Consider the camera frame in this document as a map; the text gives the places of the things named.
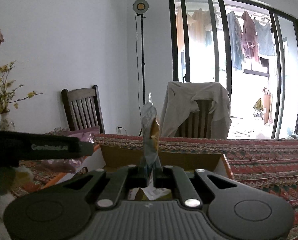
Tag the purple crinkly snack bag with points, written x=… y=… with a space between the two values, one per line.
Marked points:
x=66 y=150

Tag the black framed sliding glass door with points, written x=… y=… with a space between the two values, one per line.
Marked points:
x=264 y=95

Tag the chair under beige jacket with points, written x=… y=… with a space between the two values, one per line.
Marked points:
x=198 y=124

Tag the beige jacket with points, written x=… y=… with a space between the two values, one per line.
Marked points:
x=182 y=99

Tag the studio light on tripod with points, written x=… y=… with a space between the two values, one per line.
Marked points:
x=140 y=7

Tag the pink hanging shirt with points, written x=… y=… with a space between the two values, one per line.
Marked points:
x=249 y=38

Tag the floral ceramic vase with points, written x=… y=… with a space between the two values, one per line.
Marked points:
x=6 y=124

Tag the dark wooden chair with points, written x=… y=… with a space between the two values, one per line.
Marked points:
x=82 y=108

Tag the blue hanging garment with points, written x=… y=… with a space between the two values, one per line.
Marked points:
x=235 y=34

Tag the wall power outlet with plug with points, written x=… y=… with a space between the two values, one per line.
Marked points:
x=121 y=130

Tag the silver gold snack packet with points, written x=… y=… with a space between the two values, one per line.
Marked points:
x=150 y=132

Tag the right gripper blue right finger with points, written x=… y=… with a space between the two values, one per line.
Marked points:
x=163 y=176

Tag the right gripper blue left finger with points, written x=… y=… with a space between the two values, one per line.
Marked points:
x=136 y=176

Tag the open cardboard box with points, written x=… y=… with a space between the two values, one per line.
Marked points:
x=105 y=183

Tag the patterned red tablecloth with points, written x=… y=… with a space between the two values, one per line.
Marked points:
x=260 y=202

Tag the light blue hanging shirt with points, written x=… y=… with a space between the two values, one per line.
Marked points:
x=264 y=39

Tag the yellow flower branches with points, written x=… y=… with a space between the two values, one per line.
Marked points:
x=8 y=89

